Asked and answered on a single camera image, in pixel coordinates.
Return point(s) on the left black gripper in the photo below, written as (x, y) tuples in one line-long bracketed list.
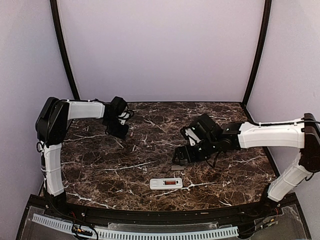
[(121, 134)]

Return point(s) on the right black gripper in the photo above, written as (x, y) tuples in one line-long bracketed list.
[(191, 157)]

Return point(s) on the grey battery cover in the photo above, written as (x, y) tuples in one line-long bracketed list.
[(177, 168)]

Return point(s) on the white remote control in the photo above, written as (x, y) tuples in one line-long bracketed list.
[(166, 183)]

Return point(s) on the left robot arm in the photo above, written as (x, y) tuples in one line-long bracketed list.
[(52, 126)]

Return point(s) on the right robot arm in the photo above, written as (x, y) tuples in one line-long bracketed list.
[(207, 138)]

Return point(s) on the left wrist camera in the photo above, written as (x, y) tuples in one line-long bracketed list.
[(125, 116)]

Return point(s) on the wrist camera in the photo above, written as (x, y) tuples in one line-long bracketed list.
[(189, 135), (125, 116)]

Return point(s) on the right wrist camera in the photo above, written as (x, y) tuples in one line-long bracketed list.
[(189, 135)]

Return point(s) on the black front rail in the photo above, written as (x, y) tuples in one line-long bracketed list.
[(240, 215)]

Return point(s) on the white slotted cable duct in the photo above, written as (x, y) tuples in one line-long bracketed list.
[(117, 231)]

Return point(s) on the left black frame post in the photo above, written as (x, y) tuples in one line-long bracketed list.
[(63, 49)]

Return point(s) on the black frame post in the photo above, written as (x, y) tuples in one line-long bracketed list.
[(63, 49), (258, 53)]

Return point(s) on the right black frame post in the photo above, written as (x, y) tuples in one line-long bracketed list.
[(258, 53)]

